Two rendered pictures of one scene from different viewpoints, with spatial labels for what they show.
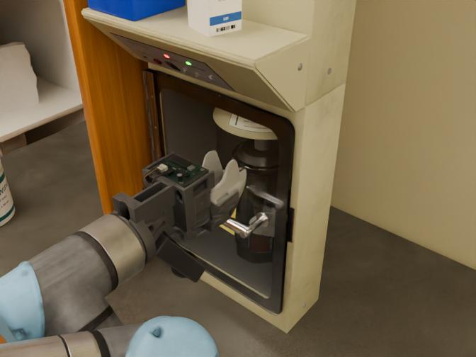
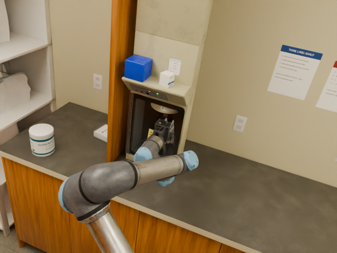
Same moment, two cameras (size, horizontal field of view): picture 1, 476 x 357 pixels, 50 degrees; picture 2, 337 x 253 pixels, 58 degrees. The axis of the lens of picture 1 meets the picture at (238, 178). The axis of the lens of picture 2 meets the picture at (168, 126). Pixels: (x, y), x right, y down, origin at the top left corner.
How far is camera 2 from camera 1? 0.89 m
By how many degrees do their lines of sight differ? 20
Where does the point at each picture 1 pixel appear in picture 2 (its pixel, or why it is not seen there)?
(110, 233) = (157, 139)
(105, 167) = (112, 125)
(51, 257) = (148, 145)
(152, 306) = not seen: hidden behind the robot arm
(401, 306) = (205, 164)
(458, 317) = (222, 165)
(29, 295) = (149, 152)
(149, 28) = (149, 85)
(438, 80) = (211, 92)
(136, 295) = not seen: hidden behind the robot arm
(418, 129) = (205, 107)
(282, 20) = (183, 82)
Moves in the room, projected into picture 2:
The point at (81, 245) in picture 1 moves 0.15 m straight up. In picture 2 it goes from (152, 142) to (156, 111)
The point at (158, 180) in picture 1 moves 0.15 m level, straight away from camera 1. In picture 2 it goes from (161, 126) to (146, 110)
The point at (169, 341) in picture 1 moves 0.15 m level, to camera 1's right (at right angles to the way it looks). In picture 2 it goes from (191, 153) to (224, 150)
